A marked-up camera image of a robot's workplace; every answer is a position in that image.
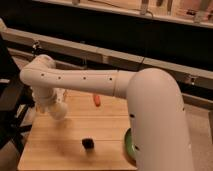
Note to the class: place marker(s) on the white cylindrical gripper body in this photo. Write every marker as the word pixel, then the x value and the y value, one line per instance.
pixel 55 108

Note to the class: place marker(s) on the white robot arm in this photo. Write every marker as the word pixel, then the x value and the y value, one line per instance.
pixel 159 130

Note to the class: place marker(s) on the small black eraser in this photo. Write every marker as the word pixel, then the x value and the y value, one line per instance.
pixel 88 143

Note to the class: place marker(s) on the white plastic bottle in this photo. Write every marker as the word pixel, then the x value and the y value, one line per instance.
pixel 62 94

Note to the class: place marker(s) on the black chair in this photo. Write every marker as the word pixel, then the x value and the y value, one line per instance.
pixel 15 99

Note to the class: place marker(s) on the small orange carrot toy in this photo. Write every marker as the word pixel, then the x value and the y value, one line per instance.
pixel 96 99

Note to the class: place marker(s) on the green ribbed plate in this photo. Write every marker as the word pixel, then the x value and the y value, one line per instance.
pixel 129 147

